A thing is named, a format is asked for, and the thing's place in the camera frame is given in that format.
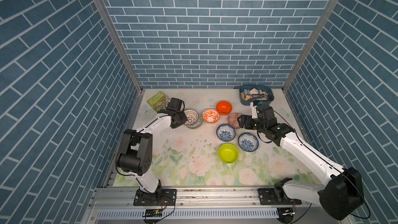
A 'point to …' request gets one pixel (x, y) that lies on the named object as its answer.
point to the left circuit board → (154, 212)
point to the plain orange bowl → (224, 108)
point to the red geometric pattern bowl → (232, 120)
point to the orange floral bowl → (211, 116)
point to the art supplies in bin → (254, 94)
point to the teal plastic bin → (262, 87)
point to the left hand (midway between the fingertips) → (187, 119)
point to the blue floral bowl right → (248, 142)
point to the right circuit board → (285, 214)
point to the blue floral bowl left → (225, 132)
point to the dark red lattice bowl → (192, 116)
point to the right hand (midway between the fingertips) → (244, 119)
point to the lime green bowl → (228, 153)
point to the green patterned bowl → (198, 123)
